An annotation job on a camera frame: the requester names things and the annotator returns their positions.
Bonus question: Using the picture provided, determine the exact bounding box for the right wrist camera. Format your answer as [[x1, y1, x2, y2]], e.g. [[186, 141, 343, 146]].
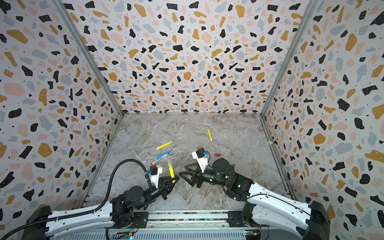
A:
[[192, 148, 209, 173]]

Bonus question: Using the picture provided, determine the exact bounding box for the blue pen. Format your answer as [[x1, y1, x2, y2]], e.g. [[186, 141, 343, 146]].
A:
[[155, 150, 172, 160]]

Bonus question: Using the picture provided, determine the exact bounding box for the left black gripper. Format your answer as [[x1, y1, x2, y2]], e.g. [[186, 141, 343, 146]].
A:
[[135, 174, 179, 212]]

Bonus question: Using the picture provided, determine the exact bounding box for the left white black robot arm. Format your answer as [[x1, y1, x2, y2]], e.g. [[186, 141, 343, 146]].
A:
[[21, 176, 179, 240]]

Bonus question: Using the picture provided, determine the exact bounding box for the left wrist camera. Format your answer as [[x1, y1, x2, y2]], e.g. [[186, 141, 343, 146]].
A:
[[145, 165, 163, 190]]

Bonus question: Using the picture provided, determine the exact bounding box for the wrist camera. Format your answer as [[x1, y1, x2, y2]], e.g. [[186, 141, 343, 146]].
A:
[[192, 148, 209, 173], [145, 165, 163, 190]]

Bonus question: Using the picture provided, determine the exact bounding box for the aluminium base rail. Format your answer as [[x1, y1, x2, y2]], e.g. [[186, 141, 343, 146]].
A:
[[54, 210, 301, 240]]

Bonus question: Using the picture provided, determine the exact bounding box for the yellow highlighter pen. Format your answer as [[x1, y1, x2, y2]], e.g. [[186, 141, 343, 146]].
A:
[[156, 141, 173, 150], [207, 129, 213, 141], [168, 160, 175, 178]]

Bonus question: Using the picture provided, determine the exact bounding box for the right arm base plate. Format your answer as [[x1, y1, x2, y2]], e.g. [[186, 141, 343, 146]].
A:
[[227, 211, 260, 228]]

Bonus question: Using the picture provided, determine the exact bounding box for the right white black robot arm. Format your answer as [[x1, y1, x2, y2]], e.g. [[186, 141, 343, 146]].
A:
[[179, 158, 331, 240]]

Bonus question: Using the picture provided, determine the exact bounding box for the black corrugated cable conduit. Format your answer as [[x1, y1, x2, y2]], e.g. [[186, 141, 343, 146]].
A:
[[0, 158, 148, 240]]

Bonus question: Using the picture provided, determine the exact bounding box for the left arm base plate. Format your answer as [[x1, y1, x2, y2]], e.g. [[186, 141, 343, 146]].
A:
[[111, 212, 149, 229]]

